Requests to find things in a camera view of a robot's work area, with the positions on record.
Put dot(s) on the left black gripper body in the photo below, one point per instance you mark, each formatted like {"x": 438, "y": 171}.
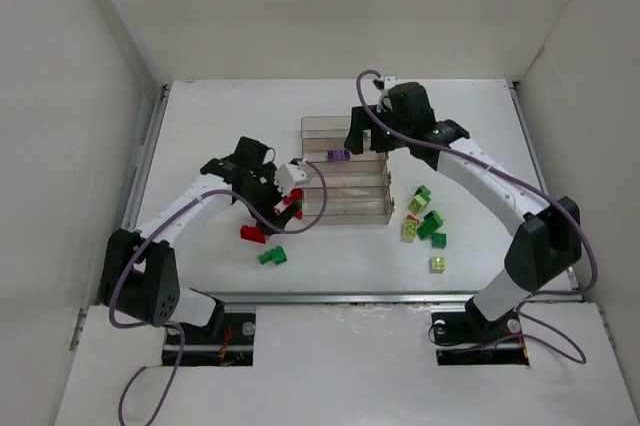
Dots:
{"x": 270, "y": 203}

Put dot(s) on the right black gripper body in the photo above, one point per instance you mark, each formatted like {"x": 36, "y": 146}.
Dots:
{"x": 368, "y": 128}

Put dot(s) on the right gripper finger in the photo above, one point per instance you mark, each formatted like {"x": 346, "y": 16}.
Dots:
{"x": 383, "y": 141}
{"x": 359, "y": 122}

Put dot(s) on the red rectangular lego brick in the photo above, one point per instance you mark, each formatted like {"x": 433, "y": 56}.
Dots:
{"x": 252, "y": 234}

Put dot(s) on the purple lego brick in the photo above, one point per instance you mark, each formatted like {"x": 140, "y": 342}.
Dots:
{"x": 338, "y": 155}

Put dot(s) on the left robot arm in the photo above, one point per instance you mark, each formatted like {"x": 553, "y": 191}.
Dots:
{"x": 140, "y": 276}

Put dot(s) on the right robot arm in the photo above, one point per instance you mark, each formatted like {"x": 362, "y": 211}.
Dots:
{"x": 545, "y": 232}

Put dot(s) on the red lego cluster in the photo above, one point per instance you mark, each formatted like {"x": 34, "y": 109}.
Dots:
{"x": 296, "y": 197}

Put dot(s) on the green stepped lego brick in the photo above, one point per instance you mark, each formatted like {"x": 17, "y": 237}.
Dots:
{"x": 276, "y": 256}

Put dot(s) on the clear bin first row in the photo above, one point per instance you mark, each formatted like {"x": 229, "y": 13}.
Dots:
{"x": 322, "y": 127}

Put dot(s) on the green and lime brick top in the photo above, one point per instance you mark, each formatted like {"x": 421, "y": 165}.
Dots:
{"x": 420, "y": 200}

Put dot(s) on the dark green angled brick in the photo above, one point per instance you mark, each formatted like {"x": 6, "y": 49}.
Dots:
{"x": 430, "y": 224}

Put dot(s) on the lime square brick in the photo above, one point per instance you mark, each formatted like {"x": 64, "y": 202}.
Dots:
{"x": 437, "y": 265}

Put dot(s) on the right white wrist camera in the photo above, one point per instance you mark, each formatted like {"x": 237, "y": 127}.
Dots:
{"x": 386, "y": 82}

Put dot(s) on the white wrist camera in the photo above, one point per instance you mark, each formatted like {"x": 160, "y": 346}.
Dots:
{"x": 386, "y": 82}
{"x": 290, "y": 176}

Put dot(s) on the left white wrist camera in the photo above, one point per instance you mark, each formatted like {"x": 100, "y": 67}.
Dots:
{"x": 290, "y": 176}

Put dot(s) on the aluminium rail front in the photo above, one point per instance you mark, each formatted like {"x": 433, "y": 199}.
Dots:
{"x": 334, "y": 298}

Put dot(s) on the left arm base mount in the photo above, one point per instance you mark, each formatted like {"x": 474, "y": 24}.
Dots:
{"x": 231, "y": 346}

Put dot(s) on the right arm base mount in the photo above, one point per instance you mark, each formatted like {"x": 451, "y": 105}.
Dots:
{"x": 460, "y": 343}

